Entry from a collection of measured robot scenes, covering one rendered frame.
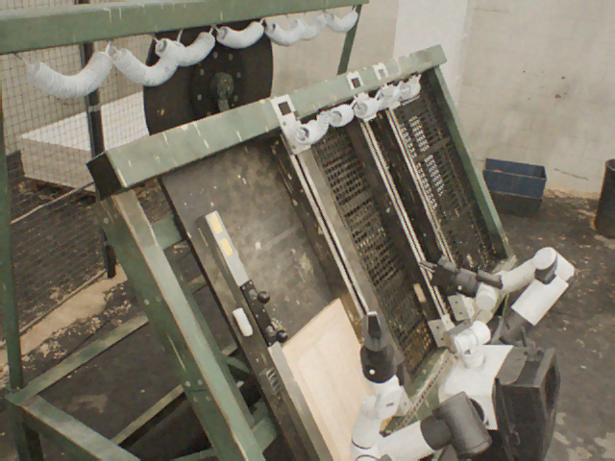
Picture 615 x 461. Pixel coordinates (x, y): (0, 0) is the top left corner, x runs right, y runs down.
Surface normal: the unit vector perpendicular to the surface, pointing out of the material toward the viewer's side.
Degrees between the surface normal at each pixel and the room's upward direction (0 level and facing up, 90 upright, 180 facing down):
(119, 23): 90
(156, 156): 58
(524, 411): 90
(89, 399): 0
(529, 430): 90
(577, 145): 90
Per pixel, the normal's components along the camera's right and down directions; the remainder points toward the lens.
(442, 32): -0.35, 0.41
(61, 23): 0.85, 0.29
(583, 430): 0.06, -0.89
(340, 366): 0.75, -0.23
